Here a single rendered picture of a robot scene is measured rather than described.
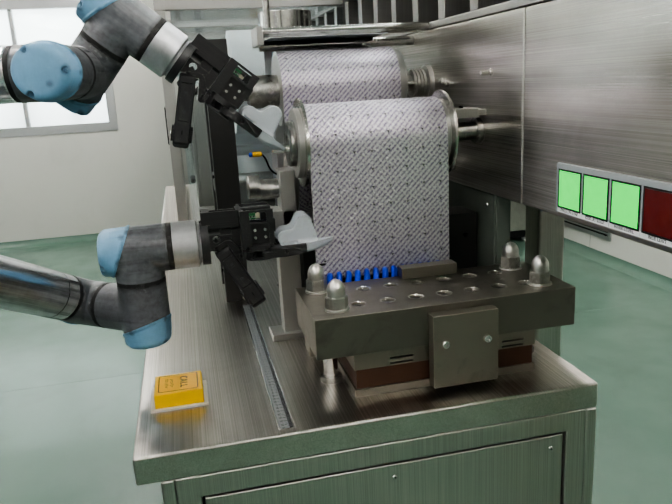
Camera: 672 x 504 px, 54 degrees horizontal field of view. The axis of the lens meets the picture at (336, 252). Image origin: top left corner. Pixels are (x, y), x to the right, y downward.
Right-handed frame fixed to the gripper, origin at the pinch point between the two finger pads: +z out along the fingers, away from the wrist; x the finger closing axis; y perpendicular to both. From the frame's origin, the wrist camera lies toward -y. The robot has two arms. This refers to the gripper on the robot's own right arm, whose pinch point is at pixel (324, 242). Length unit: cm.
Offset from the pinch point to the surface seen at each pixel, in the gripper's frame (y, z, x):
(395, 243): -1.4, 12.1, -0.3
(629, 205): 9.6, 29.7, -36.9
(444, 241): -2.0, 21.0, -0.2
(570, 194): 9.1, 29.7, -24.4
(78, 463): -109, -73, 137
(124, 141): -18, -75, 556
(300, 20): 41, 11, 72
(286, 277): -7.5, -5.7, 7.8
